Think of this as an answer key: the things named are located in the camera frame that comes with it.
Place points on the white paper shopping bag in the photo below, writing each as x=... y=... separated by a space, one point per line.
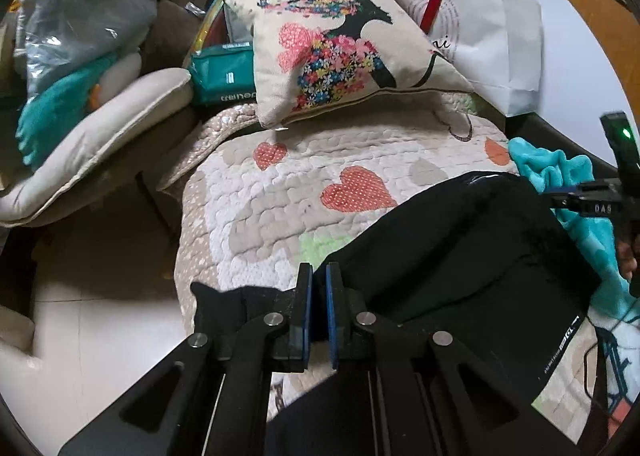
x=496 y=44

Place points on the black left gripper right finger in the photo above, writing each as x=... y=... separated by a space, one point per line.
x=428 y=393

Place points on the turquoise fleece blanket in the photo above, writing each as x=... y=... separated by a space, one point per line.
x=547 y=169

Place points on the teal plush toy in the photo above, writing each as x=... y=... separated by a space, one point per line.
x=49 y=117

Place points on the teal tissue pack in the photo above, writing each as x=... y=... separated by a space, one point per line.
x=223 y=73

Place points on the right hand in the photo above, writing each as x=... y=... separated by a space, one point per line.
x=627 y=255

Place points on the clear plastic bag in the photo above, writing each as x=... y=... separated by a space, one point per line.
x=56 y=37

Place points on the heart patterned quilt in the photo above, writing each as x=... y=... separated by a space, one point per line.
x=256 y=203

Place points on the floral tree cushion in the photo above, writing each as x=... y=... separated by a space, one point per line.
x=315 y=56

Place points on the beige seat cushion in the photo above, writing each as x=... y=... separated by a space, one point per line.
x=144 y=103

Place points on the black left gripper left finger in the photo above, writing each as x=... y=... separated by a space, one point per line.
x=210 y=395

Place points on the black pants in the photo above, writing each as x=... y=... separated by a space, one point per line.
x=481 y=257

